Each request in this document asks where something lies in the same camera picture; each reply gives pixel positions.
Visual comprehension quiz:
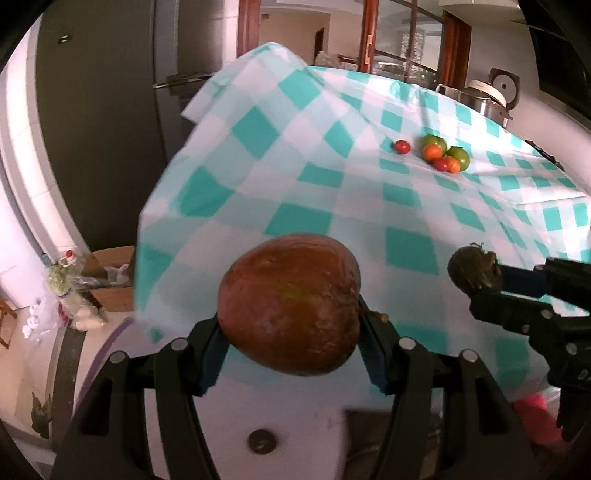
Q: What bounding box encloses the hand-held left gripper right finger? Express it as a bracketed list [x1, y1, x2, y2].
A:
[355, 295, 543, 480]

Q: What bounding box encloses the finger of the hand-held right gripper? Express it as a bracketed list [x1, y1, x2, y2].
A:
[469, 290, 561, 340]
[496, 258, 591, 298]

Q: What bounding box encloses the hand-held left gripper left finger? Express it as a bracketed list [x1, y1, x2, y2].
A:
[54, 315, 232, 480]

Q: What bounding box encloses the small dark wrinkled fruit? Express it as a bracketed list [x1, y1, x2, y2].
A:
[447, 243, 503, 293]

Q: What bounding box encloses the large brown round fruit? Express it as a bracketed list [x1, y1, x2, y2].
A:
[217, 234, 362, 377]

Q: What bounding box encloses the white foam box purple rim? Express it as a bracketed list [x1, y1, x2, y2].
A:
[69, 316, 522, 480]

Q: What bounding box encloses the smooth green tomato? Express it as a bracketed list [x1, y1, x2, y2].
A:
[445, 146, 471, 171]

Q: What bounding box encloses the green tomato with calyx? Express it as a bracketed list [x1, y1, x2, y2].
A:
[420, 134, 448, 155]

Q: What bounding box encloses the person's right forearm pink sleeve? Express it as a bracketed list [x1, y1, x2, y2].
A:
[512, 392, 571, 457]

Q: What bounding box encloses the cardboard box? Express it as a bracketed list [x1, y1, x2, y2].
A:
[84, 246, 139, 313]

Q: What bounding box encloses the plastic bottle red cap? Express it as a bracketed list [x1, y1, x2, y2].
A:
[58, 249, 80, 296]

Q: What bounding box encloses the bag of green vegetables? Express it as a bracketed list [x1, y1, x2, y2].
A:
[46, 261, 77, 301]

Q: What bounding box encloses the steel pot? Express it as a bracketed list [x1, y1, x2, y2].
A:
[435, 83, 497, 118]

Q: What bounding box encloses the white rice cooker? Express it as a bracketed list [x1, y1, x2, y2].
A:
[466, 68, 522, 129]

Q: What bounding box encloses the teal white checked tablecloth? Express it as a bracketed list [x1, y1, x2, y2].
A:
[134, 41, 591, 402]

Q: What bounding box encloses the dark grey refrigerator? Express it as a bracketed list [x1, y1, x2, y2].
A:
[34, 0, 260, 252]

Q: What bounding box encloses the wooden glass door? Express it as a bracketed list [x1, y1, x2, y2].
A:
[360, 0, 472, 89]

